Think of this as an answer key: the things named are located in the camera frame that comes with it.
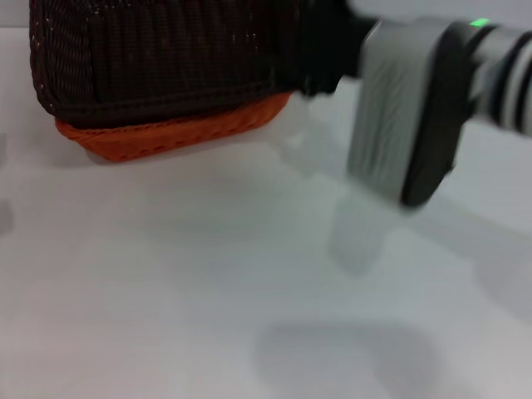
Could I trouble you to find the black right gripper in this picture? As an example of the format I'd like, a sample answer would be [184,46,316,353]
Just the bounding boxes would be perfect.
[290,0,383,99]

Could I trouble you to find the dark brown woven basket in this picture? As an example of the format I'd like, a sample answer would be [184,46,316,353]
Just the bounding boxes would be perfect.
[27,0,308,126]

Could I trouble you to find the orange woven plastic basket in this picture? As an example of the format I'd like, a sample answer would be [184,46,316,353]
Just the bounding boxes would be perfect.
[55,91,292,163]

